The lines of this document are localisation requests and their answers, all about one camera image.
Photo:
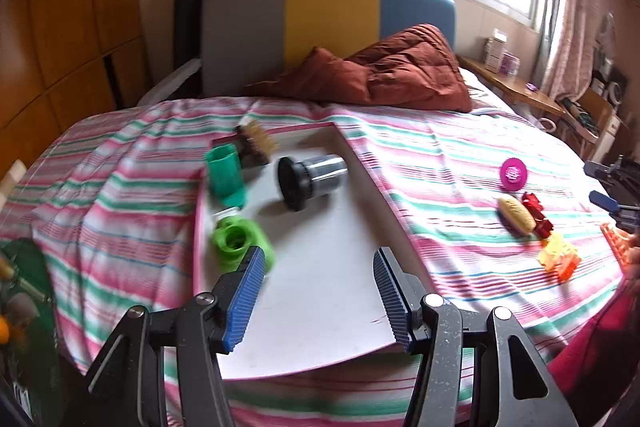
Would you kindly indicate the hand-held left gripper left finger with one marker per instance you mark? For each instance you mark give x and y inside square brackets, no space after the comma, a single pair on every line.
[245,297]

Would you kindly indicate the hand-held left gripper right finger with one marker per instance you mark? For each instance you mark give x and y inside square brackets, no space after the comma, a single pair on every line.
[392,297]

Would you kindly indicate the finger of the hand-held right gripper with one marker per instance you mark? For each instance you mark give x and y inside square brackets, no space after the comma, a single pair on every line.
[607,202]
[612,172]

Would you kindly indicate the light green round plastic part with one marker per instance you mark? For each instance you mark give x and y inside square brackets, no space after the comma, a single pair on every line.
[235,239]

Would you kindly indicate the yellow orange plastic toy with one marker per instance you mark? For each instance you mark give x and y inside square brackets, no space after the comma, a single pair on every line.
[557,257]

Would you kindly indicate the red metal puzzle block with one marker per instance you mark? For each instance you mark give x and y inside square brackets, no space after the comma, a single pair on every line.
[532,202]

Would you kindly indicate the white tray with pink rim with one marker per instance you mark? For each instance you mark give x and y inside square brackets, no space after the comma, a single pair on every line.
[320,247]

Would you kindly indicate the magenta plastic cap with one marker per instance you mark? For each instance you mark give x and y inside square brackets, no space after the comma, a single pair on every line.
[514,174]

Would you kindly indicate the dark green plastic container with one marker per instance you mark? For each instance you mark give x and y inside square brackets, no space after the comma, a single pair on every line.
[225,174]

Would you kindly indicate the black silver lens cylinder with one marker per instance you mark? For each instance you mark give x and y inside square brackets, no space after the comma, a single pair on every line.
[320,177]

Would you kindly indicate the orange plastic rack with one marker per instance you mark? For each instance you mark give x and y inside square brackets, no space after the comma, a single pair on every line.
[620,239]

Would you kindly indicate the wooden chair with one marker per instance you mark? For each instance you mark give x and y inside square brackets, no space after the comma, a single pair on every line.
[595,107]

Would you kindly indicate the striped bed sheet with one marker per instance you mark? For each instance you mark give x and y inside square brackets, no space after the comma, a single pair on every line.
[450,232]

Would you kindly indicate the wooden side table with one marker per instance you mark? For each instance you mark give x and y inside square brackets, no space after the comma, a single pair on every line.
[510,89]

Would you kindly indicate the purple box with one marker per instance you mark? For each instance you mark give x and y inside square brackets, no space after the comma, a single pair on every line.
[510,63]

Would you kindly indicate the pale pink pillow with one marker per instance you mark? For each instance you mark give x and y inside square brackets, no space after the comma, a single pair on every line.
[480,92]

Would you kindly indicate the dark red cloth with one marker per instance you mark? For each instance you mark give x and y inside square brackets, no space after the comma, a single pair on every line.
[600,357]

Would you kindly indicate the beige curtain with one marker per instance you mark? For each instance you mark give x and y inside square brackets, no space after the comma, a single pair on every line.
[570,17]

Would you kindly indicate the white carton box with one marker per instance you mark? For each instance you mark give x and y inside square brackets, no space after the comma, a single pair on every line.
[495,52]

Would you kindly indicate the dark green bag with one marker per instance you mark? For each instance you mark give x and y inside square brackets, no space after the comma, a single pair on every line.
[30,267]

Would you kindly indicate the brown quilt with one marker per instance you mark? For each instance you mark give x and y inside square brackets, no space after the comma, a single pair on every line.
[400,72]

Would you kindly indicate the white foam block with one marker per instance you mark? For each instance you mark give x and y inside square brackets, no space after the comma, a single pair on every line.
[12,179]

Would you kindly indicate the black rolled mat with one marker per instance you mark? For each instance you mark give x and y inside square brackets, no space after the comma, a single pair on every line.
[190,17]

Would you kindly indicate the grey yellow blue headboard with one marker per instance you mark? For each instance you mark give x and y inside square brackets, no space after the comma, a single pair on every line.
[325,17]

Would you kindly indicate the wooden wardrobe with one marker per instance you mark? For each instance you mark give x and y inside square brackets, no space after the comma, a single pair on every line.
[60,32]

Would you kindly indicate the white bed rail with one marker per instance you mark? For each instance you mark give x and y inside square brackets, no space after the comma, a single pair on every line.
[170,82]

